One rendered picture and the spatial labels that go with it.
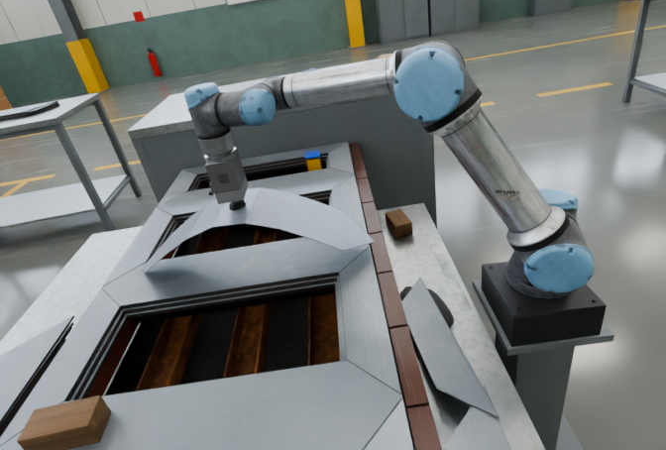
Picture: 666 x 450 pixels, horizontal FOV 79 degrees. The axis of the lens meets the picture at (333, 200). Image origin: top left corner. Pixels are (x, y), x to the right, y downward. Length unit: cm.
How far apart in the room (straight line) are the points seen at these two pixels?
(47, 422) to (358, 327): 58
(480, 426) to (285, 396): 37
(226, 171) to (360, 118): 93
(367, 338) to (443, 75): 51
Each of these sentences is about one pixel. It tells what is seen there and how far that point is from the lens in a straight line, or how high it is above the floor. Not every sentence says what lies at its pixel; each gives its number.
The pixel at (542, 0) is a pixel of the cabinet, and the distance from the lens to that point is 1059.
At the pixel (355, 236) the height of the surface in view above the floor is 90.
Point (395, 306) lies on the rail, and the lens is 95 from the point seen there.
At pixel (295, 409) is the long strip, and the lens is 79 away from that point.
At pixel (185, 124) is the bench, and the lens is 186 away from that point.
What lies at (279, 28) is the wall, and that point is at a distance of 984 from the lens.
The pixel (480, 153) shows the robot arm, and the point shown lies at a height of 117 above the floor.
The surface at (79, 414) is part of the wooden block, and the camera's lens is 91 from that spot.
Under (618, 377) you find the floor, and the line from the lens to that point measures 199.
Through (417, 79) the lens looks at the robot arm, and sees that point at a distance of 72.
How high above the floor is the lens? 149
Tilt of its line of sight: 29 degrees down
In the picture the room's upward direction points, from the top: 10 degrees counter-clockwise
